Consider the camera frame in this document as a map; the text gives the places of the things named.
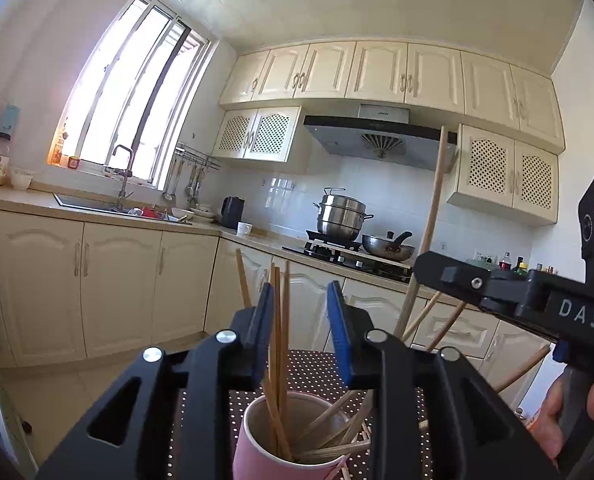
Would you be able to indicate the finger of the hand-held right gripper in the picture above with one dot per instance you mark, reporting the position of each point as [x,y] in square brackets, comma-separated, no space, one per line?
[457,280]

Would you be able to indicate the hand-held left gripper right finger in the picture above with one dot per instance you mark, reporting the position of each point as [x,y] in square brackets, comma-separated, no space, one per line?
[338,332]

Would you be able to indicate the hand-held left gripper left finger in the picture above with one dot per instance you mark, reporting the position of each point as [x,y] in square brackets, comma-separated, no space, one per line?
[263,332]

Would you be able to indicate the pile of wooden chopsticks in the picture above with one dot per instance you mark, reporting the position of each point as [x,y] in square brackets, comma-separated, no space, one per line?
[278,345]

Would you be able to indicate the light wooden chopstick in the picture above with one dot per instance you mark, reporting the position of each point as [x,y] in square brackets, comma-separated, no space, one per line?
[434,195]

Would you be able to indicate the pink paper cup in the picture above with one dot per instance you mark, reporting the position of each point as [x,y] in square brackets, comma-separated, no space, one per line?
[262,460]

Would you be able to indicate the person's right hand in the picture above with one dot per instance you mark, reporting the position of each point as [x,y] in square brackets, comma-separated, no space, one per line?
[552,420]

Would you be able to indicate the green bottle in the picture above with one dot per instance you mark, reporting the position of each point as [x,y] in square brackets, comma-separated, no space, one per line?
[522,266]

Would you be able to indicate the black gas stove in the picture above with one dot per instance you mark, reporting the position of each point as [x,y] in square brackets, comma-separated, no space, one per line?
[347,260]

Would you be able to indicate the white mug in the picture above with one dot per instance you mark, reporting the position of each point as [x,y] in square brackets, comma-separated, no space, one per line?
[244,228]

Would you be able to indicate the large lattice door cabinet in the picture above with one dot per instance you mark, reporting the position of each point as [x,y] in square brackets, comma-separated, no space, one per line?
[502,175]

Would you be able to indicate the steel steamer pot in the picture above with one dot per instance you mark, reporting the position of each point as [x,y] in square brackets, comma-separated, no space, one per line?
[342,217]

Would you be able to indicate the black electric kettle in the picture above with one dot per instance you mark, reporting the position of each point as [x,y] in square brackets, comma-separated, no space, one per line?
[232,212]

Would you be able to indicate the stack of white bowls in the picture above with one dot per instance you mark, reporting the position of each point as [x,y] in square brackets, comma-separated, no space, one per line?
[203,212]

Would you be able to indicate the cream lower kitchen cabinets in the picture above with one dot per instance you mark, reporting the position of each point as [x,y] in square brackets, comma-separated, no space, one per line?
[117,285]

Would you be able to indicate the hanging metal spatula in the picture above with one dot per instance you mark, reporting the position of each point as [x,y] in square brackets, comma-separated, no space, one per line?
[193,185]

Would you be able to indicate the black range hood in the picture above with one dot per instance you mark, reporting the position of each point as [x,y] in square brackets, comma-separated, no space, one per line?
[377,135]

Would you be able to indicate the hanging metal ladle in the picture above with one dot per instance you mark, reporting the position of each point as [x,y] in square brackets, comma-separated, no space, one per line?
[169,187]

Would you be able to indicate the small lattice door cabinet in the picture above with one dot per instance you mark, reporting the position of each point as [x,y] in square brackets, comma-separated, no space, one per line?
[257,135]

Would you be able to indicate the metal sink faucet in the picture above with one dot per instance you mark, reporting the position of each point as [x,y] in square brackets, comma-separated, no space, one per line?
[123,180]

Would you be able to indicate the steel kitchen sink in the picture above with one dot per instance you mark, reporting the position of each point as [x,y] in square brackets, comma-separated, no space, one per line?
[92,205]

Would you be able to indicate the small red jar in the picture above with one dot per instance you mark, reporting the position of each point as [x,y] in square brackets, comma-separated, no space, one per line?
[74,162]

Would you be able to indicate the amber bottle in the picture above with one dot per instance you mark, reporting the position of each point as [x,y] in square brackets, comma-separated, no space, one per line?
[58,152]

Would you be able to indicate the kitchen window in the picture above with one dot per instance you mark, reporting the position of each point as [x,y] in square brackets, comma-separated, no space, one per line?
[127,95]

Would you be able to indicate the white bowl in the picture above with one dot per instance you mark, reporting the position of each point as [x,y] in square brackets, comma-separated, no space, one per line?
[22,179]

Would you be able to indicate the metal utensil rail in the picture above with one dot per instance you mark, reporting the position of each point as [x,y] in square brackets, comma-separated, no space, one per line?
[197,156]

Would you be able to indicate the cream upper wall cabinets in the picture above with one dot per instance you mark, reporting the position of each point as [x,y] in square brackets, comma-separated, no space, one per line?
[387,75]

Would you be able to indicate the blue wall holder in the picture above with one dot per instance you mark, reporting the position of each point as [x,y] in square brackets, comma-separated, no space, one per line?
[10,119]

